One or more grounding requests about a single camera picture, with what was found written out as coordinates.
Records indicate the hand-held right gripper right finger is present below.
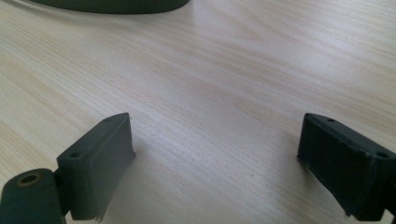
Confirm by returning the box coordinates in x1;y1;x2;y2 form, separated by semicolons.
296;112;396;222

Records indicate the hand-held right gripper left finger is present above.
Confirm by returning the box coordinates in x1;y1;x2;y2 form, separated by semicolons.
56;112;136;222

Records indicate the dark round object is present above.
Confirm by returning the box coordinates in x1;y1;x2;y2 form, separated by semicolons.
29;0;191;15

